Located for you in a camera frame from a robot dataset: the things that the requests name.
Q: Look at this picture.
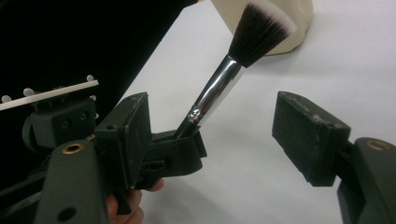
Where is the black handled makeup brush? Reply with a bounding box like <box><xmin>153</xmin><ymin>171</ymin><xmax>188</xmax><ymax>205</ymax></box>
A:
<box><xmin>172</xmin><ymin>0</ymin><xmax>299</xmax><ymax>140</ymax></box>

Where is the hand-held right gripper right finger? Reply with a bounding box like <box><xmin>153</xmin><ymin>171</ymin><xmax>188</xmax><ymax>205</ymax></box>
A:
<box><xmin>272</xmin><ymin>91</ymin><xmax>396</xmax><ymax>224</ymax></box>

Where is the beige square cup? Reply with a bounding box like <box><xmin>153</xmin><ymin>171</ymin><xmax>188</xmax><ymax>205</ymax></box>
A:
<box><xmin>210</xmin><ymin>0</ymin><xmax>314</xmax><ymax>57</ymax></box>

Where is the white table cover sheet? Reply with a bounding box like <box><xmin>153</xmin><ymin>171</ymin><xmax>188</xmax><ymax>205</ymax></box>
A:
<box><xmin>120</xmin><ymin>0</ymin><xmax>396</xmax><ymax>224</ymax></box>

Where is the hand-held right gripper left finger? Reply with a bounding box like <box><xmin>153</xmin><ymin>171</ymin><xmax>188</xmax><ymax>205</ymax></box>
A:
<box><xmin>34</xmin><ymin>91</ymin><xmax>154</xmax><ymax>224</ymax></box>

